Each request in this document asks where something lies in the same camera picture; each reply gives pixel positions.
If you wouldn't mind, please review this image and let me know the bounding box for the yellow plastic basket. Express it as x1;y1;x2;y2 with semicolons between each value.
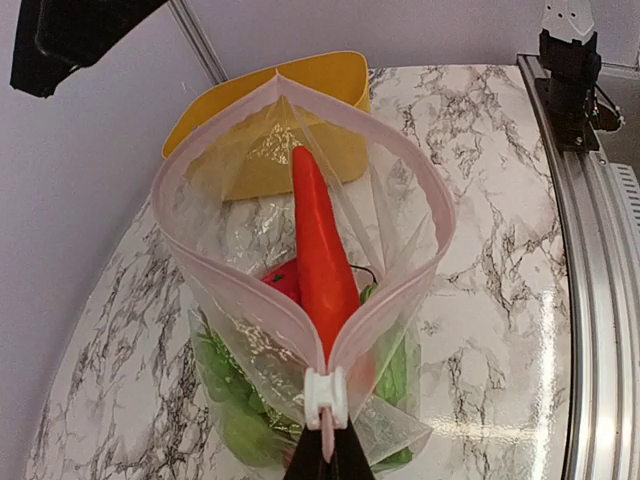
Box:
162;51;370;201

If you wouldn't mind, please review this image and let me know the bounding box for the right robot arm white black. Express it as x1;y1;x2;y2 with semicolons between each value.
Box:
10;0;166;98

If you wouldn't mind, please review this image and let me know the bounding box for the light green toy cabbage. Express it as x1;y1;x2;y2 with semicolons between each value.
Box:
190;319;282;468

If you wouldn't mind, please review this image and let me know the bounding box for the right aluminium frame post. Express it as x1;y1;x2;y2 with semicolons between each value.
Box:
168;0;228;85

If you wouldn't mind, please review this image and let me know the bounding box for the front aluminium rail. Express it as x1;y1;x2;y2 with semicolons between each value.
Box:
517;55;639;479

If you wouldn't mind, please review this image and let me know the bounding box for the green toy cucumber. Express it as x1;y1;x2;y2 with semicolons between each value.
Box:
373;339;413;472

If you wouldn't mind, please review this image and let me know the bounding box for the red toy tomato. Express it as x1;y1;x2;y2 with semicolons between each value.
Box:
262;259;301;305

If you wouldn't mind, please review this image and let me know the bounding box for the red toy chili pepper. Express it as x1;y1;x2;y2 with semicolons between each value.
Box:
292;146;360;357

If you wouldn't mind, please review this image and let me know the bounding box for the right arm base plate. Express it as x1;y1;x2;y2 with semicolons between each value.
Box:
535;29;624;152

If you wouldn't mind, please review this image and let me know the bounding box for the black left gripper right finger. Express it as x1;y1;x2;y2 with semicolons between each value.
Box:
329;422;375;480

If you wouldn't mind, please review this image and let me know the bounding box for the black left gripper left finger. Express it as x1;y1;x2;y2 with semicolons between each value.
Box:
283;428;327;480

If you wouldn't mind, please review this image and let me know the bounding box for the clear zip top bag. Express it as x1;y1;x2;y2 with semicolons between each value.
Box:
151;73;455;479

